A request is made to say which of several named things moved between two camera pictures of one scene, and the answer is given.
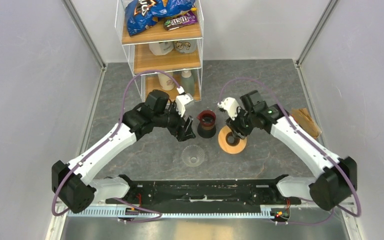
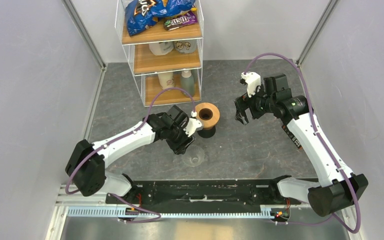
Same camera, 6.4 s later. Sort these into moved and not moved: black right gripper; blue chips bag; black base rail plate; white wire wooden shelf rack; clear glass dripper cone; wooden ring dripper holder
Moved: black right gripper; wooden ring dripper holder
Not moved: white wire wooden shelf rack; black base rail plate; blue chips bag; clear glass dripper cone
